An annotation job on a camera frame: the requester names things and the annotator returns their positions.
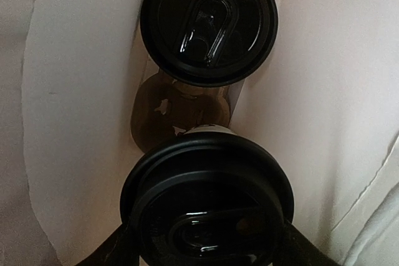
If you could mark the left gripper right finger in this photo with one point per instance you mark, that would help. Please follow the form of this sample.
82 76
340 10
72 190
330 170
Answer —
293 248

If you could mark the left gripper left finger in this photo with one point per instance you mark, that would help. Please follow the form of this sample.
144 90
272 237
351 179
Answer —
119 249

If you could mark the black plastic cup lid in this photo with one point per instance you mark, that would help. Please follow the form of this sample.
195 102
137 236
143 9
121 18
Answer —
207 199

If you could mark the brown cardboard cup carrier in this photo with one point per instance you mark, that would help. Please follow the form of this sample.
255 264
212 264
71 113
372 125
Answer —
165 108

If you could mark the brown paper bag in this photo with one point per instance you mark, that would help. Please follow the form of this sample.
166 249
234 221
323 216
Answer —
325 105

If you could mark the white paper coffee cup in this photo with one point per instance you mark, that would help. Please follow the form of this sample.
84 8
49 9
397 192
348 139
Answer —
210 128

